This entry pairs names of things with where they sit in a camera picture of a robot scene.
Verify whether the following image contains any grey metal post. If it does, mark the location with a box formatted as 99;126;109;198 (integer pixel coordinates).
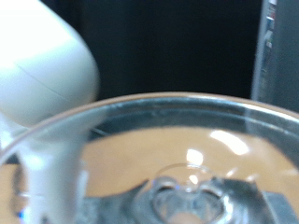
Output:
250;0;278;105

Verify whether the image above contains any clear wine glass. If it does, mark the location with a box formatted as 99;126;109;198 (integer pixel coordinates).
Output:
0;91;299;224

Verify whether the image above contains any black backdrop curtain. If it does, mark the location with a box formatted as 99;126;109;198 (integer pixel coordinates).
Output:
39;0;263;101

